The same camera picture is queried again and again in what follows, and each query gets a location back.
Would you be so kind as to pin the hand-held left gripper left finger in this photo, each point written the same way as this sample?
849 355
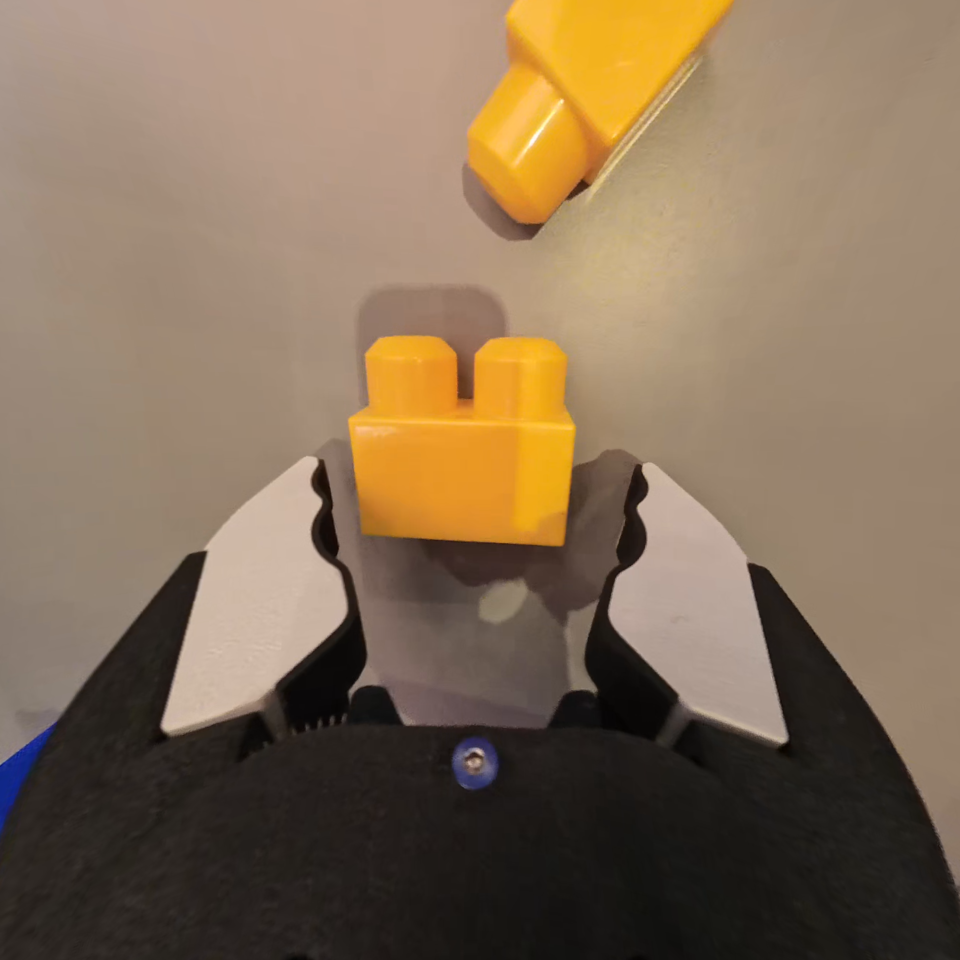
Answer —
255 600

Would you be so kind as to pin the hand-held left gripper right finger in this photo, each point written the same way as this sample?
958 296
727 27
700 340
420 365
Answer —
690 622

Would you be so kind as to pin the yellow two-stud building block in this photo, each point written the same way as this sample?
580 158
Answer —
450 472

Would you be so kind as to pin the blue plastic bin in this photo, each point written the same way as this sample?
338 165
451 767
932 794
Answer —
19 772

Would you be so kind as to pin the yellow one-stud building block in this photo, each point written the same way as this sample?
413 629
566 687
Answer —
600 60

